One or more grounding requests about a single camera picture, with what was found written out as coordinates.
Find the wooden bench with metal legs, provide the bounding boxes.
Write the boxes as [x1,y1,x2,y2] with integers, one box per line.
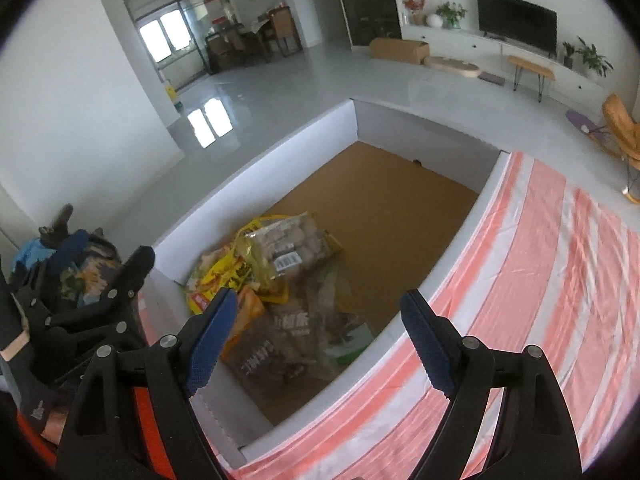
[506,55,556,103]

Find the black television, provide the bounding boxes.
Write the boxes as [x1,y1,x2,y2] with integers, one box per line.
[476,0,558,57]

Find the orange lounge chair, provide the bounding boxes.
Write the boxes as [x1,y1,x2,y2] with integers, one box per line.
[600,92,640,172]

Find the purple oval board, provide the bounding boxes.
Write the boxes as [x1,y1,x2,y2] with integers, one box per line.
[566,110,601,136]

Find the orange striped tablecloth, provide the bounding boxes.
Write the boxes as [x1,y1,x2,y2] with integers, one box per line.
[220,150,640,480]

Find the yellow packet with red label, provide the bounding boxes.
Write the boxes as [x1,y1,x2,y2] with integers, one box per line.
[185,245,256,316]

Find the wooden dining chair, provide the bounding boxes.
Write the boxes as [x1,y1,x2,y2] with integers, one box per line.
[265,6,303,58]

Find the leafy plant in vase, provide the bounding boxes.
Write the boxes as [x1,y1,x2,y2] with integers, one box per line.
[435,1,468,30]

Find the large potted plant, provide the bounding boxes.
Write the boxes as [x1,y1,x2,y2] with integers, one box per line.
[576,36,613,78]

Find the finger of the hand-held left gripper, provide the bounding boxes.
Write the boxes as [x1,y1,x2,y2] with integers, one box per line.
[27,232,90,306]
[45,245,156,329]

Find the dark brown object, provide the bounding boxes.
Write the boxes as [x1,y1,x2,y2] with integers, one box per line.
[40,203,76,241]

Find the red flower bouquet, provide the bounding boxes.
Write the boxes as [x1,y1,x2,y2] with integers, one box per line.
[402,0,427,26]

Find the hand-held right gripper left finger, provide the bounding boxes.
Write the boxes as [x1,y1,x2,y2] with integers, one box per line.
[55,287,240,480]

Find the white television cabinet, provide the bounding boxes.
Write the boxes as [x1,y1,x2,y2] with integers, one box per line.
[400,22,616,107]

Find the person's left hand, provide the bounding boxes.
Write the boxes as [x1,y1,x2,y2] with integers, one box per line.
[0,335,76,441]

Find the dark glass cabinet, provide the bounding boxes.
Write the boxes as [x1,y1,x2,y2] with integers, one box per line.
[330,0,403,51]

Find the floral printed cloth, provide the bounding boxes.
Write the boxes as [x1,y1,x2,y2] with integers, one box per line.
[55,240,123,311]

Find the brown cardboard box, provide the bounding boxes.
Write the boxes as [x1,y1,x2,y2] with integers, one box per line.
[368,37,430,65]

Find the dark dining table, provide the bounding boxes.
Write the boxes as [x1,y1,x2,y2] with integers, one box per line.
[205,22,271,73]

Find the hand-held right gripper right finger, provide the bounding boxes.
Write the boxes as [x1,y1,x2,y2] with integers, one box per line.
[400,288,583,480]

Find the blue cloth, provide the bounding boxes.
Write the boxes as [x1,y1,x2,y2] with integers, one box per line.
[12,240,51,277]

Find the balcony glass door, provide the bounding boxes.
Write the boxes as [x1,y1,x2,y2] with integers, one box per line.
[132,0,238,79]

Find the white cardboard box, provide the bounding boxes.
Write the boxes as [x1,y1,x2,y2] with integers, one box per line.
[137,99,511,467]

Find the clear bag of brown balls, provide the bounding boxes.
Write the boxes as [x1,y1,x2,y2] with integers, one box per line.
[237,211,346,302]

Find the orange packet of dark snacks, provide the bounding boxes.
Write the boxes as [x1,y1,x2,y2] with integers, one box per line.
[220,287,321,402]

